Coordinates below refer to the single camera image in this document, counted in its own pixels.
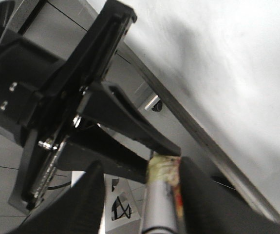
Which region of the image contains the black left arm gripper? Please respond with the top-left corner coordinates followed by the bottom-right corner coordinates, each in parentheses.
top-left (0, 0), bottom-right (137, 215)

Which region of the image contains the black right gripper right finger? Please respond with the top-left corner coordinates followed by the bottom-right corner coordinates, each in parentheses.
top-left (179, 157), bottom-right (280, 234)

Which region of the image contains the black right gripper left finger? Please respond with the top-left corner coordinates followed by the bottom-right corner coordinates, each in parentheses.
top-left (9, 161), bottom-right (105, 234)

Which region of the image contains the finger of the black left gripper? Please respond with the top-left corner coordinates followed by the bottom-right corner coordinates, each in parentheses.
top-left (77, 81), bottom-right (181, 156)
top-left (56, 126), bottom-right (148, 184)

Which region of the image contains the black white whiteboard marker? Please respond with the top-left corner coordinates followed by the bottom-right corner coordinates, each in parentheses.
top-left (140, 153), bottom-right (187, 234)

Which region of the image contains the white paper with black drawing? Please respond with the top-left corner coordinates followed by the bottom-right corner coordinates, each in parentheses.
top-left (71, 170), bottom-right (145, 234)

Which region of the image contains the white whiteboard with metal frame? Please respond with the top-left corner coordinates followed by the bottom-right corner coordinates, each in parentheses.
top-left (18, 0), bottom-right (280, 230)

